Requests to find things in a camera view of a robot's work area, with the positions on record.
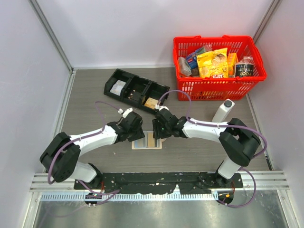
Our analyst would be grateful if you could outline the black three-compartment tray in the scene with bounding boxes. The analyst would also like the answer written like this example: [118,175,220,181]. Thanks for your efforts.
[104,69,170,114]

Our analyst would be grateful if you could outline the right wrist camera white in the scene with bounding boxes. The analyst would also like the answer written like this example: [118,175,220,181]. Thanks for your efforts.
[155,104,169,111]

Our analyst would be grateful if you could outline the red plastic shopping basket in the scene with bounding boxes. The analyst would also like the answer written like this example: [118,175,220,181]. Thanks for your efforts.
[173,36,267,101]

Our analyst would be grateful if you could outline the beige leather card holder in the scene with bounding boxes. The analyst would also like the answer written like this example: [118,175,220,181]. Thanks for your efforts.
[132,131,166,150]

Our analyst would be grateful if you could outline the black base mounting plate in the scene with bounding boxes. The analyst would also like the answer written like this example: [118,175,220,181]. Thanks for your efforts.
[85,172,243,195]

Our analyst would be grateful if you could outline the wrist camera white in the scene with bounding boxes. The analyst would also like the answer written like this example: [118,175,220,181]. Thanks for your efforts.
[117,108,133,118]
[155,104,169,111]

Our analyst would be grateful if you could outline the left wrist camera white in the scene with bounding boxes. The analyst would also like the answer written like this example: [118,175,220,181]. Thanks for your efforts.
[117,108,133,118]

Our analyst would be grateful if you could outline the green sponge pack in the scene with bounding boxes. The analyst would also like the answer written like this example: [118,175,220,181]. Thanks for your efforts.
[195,47,207,56]

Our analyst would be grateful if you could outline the brown chocolate box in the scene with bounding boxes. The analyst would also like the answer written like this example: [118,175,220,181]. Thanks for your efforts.
[191,68,200,77]

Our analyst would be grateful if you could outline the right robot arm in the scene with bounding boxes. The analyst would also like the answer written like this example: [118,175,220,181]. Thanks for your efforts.
[152,108,261,188]

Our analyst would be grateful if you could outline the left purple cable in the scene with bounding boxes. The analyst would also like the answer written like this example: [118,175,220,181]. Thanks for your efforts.
[47,101,124,207]

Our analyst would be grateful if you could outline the orange snack box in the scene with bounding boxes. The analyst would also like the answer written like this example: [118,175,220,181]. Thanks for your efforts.
[227,53,238,78]

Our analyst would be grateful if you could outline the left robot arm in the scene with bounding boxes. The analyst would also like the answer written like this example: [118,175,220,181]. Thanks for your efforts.
[39,108,145,189]

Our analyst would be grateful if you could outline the gold card in tray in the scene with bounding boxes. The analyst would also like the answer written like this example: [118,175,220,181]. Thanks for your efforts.
[144,97,158,110]

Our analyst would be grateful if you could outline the blue snack box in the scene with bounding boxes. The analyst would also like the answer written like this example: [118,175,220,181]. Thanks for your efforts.
[186,52,198,69]

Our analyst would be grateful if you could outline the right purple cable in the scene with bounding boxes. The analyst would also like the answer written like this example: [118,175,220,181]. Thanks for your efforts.
[154,89,268,209]

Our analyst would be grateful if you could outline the purple cable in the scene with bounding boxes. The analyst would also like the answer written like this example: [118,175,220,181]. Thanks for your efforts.
[154,89,268,209]
[47,101,124,207]

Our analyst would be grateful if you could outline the yellow chips bag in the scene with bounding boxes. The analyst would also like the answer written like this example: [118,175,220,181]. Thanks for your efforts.
[197,47,228,78]

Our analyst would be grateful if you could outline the white cards in tray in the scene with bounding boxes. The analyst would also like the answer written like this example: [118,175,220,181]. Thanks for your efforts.
[110,80,126,96]

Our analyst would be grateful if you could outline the grey wrapped package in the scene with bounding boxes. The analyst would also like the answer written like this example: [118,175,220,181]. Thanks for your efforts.
[178,57,192,76]

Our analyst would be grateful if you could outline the black round can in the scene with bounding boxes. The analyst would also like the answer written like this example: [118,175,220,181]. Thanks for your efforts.
[235,63,254,77]

